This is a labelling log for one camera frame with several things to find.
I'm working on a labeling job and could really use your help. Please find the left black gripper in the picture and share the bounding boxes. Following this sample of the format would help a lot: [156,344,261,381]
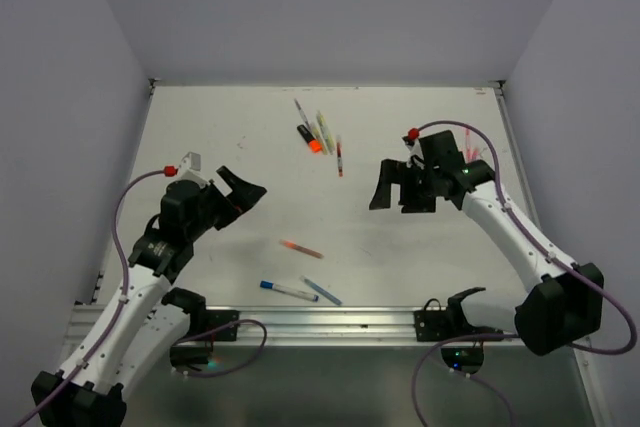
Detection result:
[185,166,265,241]

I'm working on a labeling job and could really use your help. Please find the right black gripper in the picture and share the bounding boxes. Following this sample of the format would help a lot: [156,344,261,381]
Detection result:
[369,157,440,212]

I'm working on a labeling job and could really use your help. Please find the red ink pen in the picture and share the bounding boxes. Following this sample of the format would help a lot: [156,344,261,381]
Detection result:
[335,135,344,178]

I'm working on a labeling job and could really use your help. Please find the orange ink pen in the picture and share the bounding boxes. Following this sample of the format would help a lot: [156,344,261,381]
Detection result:
[279,240,324,259]

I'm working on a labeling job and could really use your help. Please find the black orange highlighter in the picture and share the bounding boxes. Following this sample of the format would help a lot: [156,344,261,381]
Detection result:
[296,124,322,153]

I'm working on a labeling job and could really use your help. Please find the blue cap white marker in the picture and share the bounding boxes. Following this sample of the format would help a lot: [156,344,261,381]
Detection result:
[259,281,319,303]

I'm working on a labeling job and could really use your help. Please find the light blue pen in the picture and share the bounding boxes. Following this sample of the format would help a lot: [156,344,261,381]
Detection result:
[300,276,343,306]

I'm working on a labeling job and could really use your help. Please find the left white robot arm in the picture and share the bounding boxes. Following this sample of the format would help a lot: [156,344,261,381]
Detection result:
[31,154,267,426]

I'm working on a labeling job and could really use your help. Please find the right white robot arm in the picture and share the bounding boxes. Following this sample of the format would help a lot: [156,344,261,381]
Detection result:
[369,130,604,356]

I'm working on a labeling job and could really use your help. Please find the pink pen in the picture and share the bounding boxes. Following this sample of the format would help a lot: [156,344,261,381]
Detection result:
[464,128,487,163]

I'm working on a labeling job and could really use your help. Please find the yellow pen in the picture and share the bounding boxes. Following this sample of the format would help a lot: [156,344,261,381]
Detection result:
[310,122,328,155]
[316,111,335,154]

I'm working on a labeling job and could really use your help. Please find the grey thin pen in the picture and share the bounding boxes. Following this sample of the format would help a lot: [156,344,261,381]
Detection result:
[294,98,311,131]

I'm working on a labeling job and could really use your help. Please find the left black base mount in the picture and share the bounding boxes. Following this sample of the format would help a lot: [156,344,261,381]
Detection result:
[160,288,240,342]

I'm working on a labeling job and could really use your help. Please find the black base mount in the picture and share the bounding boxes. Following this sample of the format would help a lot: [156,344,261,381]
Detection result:
[413,287,503,342]
[160,288,240,342]

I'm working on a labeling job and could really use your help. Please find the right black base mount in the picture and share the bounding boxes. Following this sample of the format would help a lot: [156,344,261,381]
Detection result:
[413,287,503,342]

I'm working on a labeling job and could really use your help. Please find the aluminium front rail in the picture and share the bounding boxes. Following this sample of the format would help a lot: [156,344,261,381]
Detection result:
[63,302,586,348]

